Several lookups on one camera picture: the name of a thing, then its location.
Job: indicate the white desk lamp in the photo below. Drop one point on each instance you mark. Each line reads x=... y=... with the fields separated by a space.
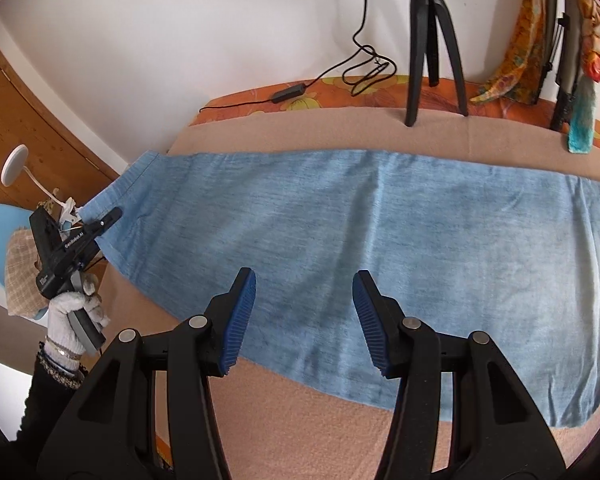
x=13 y=165

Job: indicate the small black tripod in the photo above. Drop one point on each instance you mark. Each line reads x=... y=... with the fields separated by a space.
x=420 y=35

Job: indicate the brown wooden panel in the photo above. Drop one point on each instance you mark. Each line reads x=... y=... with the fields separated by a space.
x=40 y=130

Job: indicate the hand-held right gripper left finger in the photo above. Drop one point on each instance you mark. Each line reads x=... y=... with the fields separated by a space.
x=237 y=320

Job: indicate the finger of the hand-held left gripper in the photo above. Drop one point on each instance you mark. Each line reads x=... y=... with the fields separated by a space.
x=107 y=220

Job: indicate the beige blanket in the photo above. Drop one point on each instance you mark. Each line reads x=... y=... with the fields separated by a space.
x=290 y=425

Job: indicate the orange patterned scarf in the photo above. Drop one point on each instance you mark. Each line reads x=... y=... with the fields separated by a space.
x=522 y=45

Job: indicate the person's left hand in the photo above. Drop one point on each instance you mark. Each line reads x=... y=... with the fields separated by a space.
x=62 y=315

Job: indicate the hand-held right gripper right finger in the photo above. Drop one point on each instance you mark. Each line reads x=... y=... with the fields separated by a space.
x=372 y=320

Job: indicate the blue denim pants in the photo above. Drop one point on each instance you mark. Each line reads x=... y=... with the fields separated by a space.
x=380 y=220

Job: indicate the folded grey tripod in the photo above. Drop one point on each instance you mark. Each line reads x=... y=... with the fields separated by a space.
x=565 y=60

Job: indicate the beige checkered cloth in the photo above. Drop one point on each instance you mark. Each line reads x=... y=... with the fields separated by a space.
x=22 y=280

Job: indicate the person's left forearm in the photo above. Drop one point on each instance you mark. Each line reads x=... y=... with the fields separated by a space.
x=45 y=400

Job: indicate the light blue chair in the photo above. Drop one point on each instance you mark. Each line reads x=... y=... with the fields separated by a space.
x=0 y=225

